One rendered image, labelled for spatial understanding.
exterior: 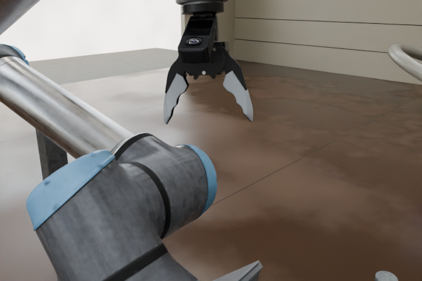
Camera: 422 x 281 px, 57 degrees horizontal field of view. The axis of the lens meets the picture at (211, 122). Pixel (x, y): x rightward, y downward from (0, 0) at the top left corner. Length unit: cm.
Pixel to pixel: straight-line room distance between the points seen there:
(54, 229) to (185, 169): 24
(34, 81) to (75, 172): 42
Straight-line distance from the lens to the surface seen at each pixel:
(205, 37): 59
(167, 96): 66
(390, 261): 254
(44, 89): 93
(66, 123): 84
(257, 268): 63
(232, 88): 64
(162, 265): 58
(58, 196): 58
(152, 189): 62
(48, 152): 157
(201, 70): 64
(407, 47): 117
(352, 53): 801
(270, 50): 898
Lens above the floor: 141
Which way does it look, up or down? 18 degrees down
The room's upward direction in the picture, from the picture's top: straight up
